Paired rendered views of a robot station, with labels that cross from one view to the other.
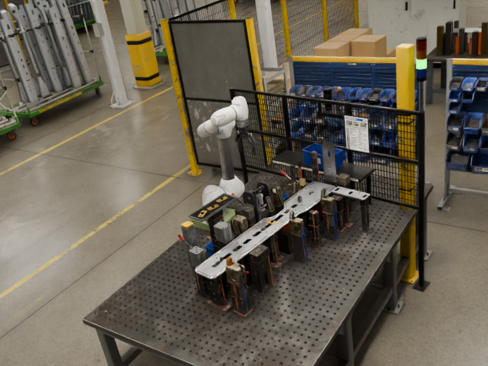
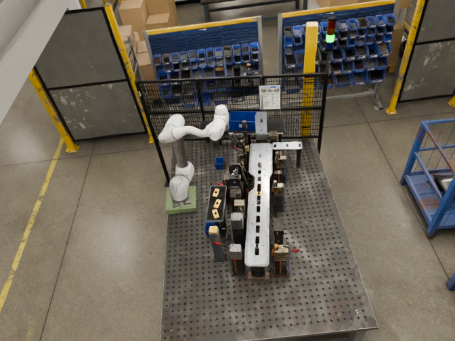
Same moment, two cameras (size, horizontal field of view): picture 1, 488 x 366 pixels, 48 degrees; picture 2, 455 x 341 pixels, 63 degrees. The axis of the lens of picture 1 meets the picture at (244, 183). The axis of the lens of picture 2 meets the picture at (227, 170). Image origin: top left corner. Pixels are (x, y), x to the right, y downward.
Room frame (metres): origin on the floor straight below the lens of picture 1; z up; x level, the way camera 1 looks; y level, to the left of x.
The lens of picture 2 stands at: (1.79, 1.25, 3.53)
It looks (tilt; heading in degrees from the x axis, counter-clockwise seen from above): 46 degrees down; 325
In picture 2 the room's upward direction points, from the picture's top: 8 degrees counter-clockwise
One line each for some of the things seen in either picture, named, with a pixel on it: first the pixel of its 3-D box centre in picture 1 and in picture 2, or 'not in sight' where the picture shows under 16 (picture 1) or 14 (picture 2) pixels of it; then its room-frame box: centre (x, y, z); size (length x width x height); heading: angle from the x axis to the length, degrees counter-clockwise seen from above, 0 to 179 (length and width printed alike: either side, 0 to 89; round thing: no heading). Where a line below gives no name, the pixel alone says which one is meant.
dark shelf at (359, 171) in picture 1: (320, 165); (242, 127); (4.15, -0.66, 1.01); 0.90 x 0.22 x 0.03; 44
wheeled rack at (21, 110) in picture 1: (41, 65); not in sight; (10.74, 3.48, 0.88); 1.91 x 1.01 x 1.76; 145
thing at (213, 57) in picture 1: (221, 104); (89, 87); (6.23, 0.12, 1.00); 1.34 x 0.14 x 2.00; 53
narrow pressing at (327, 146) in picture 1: (328, 160); (261, 125); (3.88, -0.68, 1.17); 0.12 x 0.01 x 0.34; 44
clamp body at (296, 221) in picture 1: (298, 240); (278, 197); (3.29, -0.32, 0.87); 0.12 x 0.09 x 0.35; 44
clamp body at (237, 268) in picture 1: (239, 288); (281, 260); (2.83, 0.14, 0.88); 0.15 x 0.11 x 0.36; 44
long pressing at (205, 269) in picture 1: (271, 224); (259, 195); (3.36, -0.14, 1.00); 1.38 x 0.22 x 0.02; 134
